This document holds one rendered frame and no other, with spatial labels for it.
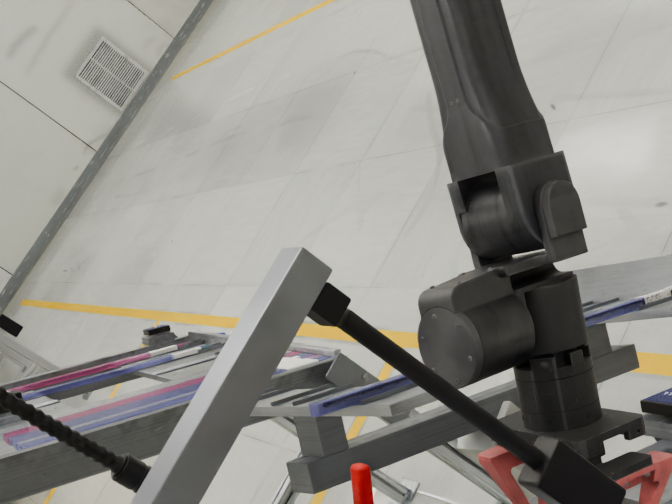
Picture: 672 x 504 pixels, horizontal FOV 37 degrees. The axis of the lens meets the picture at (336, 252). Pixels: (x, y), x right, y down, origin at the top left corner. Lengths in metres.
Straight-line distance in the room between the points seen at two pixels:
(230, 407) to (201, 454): 0.02
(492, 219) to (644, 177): 1.96
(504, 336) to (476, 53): 0.20
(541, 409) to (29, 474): 0.90
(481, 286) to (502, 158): 0.09
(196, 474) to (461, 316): 0.36
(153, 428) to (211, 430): 1.18
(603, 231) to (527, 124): 1.92
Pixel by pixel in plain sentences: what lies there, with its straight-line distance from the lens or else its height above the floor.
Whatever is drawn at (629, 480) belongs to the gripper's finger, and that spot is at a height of 0.98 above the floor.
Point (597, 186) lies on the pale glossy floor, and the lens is 2.78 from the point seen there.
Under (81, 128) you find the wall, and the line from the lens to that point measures 8.44.
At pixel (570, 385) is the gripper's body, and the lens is 0.73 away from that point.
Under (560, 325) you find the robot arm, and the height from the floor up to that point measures 1.05.
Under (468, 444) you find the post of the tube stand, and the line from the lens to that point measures 1.11.
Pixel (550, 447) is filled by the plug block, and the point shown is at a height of 1.21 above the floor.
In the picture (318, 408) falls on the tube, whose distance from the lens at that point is 0.84.
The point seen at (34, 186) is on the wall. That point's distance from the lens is 8.29.
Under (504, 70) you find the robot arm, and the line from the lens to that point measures 0.73.
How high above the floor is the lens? 1.48
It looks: 23 degrees down
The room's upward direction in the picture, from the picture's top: 53 degrees counter-clockwise
